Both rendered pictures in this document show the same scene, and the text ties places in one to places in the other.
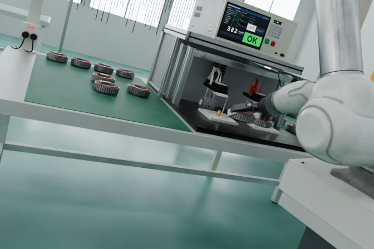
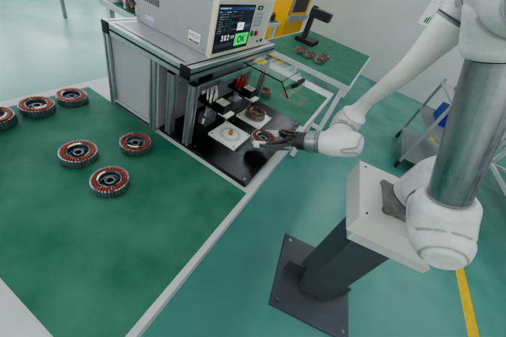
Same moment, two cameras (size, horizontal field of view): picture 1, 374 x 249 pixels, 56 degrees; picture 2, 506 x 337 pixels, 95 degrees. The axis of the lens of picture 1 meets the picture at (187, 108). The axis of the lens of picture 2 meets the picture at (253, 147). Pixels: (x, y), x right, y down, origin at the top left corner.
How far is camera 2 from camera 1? 1.10 m
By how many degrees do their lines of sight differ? 50
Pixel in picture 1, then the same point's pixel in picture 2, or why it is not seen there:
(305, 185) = (374, 232)
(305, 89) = (359, 148)
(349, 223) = (408, 251)
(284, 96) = (335, 152)
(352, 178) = (400, 216)
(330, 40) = (469, 183)
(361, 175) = not seen: hidden behind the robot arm
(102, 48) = not seen: outside the picture
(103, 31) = not seen: outside the picture
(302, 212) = (370, 244)
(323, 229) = (386, 253)
